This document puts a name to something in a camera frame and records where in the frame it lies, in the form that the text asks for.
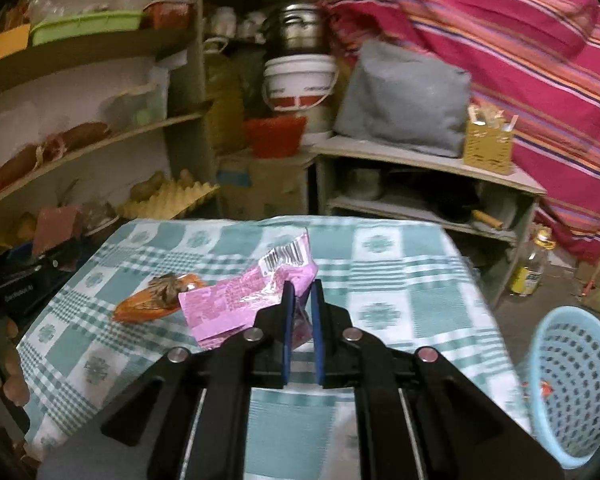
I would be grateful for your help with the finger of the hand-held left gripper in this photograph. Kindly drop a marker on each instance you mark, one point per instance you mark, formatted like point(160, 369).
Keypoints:
point(62, 257)

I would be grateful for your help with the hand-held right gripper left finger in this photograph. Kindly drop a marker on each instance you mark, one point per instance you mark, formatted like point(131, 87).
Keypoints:
point(287, 340)

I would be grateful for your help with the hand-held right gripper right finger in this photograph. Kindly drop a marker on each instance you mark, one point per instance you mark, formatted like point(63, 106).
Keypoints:
point(319, 345)

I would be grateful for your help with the reddish brown packet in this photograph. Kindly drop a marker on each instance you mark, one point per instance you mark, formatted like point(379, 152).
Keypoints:
point(55, 227)

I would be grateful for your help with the pink wrapper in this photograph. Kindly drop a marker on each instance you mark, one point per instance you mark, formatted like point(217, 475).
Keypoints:
point(230, 300)

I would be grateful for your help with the orange wrapper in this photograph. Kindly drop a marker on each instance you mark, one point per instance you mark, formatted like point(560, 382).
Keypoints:
point(135, 310)

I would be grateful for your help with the light blue plastic basket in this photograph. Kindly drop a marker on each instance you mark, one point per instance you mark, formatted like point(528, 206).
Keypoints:
point(542, 350)

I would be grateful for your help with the red wrapper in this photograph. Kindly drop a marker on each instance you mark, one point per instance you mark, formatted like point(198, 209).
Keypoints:
point(545, 390)

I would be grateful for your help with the person's left hand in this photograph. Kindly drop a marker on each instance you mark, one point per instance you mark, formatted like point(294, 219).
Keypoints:
point(16, 375)

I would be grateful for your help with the glass jar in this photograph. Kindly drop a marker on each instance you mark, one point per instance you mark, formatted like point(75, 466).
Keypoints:
point(100, 217)

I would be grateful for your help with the green checkered tablecloth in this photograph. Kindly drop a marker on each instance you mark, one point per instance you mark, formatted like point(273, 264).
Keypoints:
point(405, 280)

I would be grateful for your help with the crumpled brown wrapper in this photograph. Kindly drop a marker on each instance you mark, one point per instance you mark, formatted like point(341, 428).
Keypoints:
point(167, 287)

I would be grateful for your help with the large potato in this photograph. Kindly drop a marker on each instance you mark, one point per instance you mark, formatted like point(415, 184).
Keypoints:
point(147, 185)

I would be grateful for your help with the brown mesh sack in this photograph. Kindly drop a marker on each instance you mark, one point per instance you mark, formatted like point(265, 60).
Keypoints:
point(55, 145)

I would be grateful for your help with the yellow egg tray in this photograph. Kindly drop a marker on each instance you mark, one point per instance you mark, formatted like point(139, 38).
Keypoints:
point(172, 202)

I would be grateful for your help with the small potato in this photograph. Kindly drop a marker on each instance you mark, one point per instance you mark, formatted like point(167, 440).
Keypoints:
point(186, 177)

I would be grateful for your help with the cardboard box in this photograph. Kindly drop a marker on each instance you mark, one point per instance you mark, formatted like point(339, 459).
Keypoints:
point(270, 190)

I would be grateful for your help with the grey metal pot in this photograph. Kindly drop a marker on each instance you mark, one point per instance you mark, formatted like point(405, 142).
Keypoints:
point(365, 184)

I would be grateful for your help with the clear plastic bag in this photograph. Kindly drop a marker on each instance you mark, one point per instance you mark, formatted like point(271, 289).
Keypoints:
point(137, 105)

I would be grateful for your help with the red plastic basket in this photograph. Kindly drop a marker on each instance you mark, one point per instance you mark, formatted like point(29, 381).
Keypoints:
point(275, 137)

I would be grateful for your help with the tall wooden shelving unit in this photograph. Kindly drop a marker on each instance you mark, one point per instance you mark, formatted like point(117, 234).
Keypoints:
point(185, 90)

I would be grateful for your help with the low wooden shelf unit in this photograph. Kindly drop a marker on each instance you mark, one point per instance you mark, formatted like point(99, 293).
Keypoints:
point(415, 160)

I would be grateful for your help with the orange box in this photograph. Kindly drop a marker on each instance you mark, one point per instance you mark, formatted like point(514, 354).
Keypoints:
point(5, 45)

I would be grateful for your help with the cooking oil bottle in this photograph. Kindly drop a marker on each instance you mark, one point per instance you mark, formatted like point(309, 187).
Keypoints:
point(530, 270)

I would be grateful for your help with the large yellow oil jug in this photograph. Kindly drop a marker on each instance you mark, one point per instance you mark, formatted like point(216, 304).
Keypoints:
point(222, 95)

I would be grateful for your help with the green plastic tray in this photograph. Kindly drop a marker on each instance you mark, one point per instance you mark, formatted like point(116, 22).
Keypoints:
point(85, 27)

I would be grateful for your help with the yellow perforated utensil holder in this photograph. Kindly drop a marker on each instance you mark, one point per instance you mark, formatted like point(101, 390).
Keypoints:
point(487, 150)

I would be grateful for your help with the grey cushion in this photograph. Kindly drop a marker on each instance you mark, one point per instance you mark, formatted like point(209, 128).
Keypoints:
point(405, 97)

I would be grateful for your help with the white bucket with red label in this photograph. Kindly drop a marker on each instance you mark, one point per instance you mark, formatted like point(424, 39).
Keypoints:
point(300, 77)

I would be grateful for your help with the red snack packet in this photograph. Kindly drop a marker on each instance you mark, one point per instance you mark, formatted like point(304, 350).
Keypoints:
point(167, 14)

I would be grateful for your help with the steel cooking pot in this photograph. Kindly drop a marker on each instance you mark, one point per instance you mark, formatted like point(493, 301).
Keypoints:
point(300, 27)

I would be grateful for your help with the pink striped curtain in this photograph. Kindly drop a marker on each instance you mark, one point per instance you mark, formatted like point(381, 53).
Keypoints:
point(505, 35)

